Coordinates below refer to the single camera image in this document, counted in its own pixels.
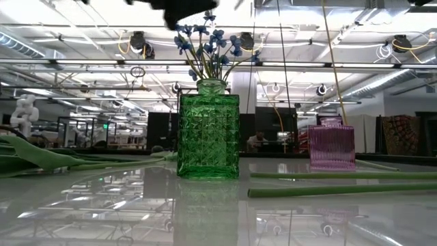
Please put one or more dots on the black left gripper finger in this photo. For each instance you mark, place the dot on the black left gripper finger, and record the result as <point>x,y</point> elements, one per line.
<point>184,10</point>

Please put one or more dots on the blue artificial flower bunch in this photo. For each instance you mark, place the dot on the blue artificial flower bunch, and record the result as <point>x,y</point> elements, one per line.
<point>218,34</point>

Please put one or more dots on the pink ribbed glass vase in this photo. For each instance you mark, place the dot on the pink ribbed glass vase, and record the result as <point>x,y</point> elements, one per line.
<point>332,147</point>

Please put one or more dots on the dark purple artificial tulip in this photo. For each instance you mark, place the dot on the dark purple artificial tulip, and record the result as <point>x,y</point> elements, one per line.
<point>341,189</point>

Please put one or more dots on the green square glass vase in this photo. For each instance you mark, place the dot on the green square glass vase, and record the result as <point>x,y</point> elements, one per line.
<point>208,136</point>

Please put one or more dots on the black background cabinet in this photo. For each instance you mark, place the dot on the black background cabinet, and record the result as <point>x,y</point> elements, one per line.
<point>269,119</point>
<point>160,131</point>

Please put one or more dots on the person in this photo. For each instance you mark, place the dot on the person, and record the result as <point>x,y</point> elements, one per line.
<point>257,140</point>

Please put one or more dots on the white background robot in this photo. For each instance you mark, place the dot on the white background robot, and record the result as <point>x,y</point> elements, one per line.
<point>25,114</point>

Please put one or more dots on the red background equipment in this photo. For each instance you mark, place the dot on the red background equipment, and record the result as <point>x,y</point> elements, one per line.
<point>303,141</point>

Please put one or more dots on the patterned brown rug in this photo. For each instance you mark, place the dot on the patterned brown rug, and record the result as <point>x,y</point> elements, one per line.
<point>401,135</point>

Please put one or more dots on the silver ceiling air duct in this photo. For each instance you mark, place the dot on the silver ceiling air duct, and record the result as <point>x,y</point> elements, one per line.
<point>385,82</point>

